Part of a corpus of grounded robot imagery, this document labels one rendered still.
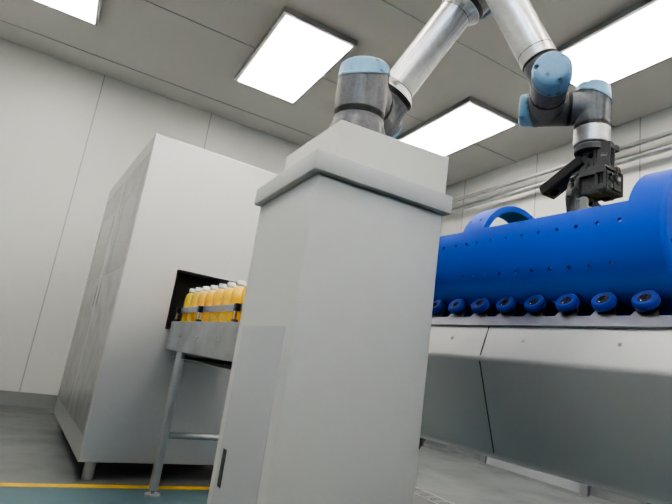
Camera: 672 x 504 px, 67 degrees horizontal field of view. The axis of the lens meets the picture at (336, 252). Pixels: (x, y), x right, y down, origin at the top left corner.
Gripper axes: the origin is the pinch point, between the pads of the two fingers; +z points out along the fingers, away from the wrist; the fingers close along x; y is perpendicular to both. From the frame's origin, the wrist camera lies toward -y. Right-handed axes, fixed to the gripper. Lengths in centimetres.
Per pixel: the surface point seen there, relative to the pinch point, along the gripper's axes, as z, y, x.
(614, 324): 19.9, 11.6, -7.2
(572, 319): 18.8, 2.9, -6.4
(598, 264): 8.6, 8.7, -7.8
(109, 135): -167, -490, -54
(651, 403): 32.8, 18.0, -7.7
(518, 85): -228, -205, 229
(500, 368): 29.6, -11.6, -8.7
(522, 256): 5.5, -7.5, -8.9
